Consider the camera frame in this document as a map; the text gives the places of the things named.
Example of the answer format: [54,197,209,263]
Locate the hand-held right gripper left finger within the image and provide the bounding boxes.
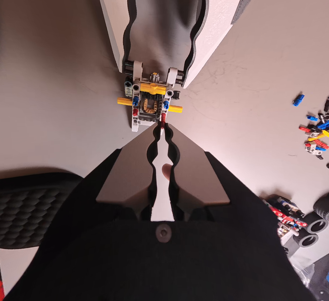
[96,122,161,214]

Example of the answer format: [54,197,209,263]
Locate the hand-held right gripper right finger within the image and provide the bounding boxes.
[164,123,230,215]

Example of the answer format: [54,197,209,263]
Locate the grey lego frame assembly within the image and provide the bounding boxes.
[123,61,186,132]

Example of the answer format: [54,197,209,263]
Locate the pile of mixed lego pieces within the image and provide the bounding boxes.
[299,97,329,160]

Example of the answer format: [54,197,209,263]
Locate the lego car chassis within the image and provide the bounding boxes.
[267,195,307,237]

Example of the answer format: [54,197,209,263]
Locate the black rubber tyre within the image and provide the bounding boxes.
[293,234,319,248]
[313,193,329,220]
[303,212,329,234]

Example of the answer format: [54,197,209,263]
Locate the clear plastic bag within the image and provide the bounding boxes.
[289,255,316,290]

